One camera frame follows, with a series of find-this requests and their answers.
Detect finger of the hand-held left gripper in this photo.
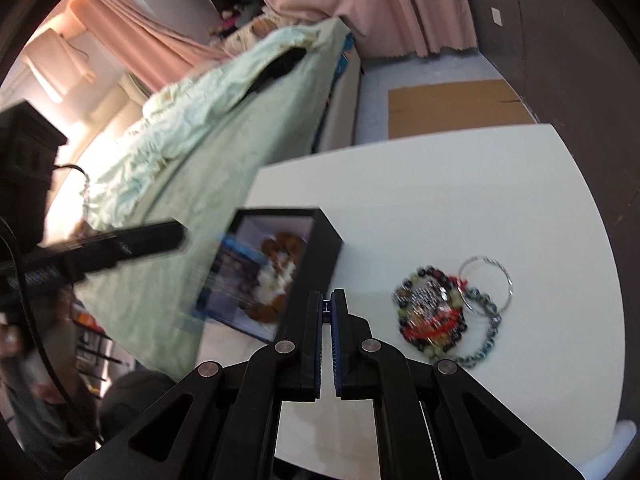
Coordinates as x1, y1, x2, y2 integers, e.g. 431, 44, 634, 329
65, 219, 190, 278

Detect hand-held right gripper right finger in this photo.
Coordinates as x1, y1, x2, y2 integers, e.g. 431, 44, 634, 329
330, 288, 583, 480

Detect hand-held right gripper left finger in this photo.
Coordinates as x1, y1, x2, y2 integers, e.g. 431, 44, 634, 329
64, 290, 323, 480

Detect red beaded bracelet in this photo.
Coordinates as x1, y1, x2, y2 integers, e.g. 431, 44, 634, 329
401, 307, 465, 342

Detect black jewelry box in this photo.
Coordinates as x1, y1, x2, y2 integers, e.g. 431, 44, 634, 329
192, 206, 346, 346

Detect silver black beaded bracelet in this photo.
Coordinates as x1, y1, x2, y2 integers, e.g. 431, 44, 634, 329
393, 280, 453, 313

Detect dark green beaded bracelet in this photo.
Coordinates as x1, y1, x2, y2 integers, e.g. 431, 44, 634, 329
395, 265, 469, 358

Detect blue-grey beaded bracelet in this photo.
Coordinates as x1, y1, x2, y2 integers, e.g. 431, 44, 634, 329
437, 287, 503, 370

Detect silver bangle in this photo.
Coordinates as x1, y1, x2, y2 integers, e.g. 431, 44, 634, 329
457, 255, 516, 317

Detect pink curtain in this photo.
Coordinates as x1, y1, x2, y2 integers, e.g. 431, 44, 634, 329
245, 0, 482, 58
67, 0, 238, 98

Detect black cloth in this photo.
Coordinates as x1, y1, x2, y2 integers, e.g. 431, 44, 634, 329
244, 47, 308, 97

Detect floral pillow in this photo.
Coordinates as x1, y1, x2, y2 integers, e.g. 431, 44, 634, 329
219, 14, 283, 58

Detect white mattress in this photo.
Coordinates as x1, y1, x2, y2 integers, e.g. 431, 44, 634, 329
312, 45, 364, 155

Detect flat brown cardboard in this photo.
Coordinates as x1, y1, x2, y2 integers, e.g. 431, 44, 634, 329
387, 79, 540, 140

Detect blue patterned sheet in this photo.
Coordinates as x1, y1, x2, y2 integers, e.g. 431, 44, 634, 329
332, 32, 355, 83

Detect brown beaded bracelet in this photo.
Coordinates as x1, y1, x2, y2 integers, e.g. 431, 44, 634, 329
244, 294, 289, 324
260, 231, 307, 267

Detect white beaded bracelet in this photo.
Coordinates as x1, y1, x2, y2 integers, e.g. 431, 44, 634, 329
255, 262, 296, 296

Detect black cable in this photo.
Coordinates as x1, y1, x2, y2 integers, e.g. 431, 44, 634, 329
0, 162, 101, 448

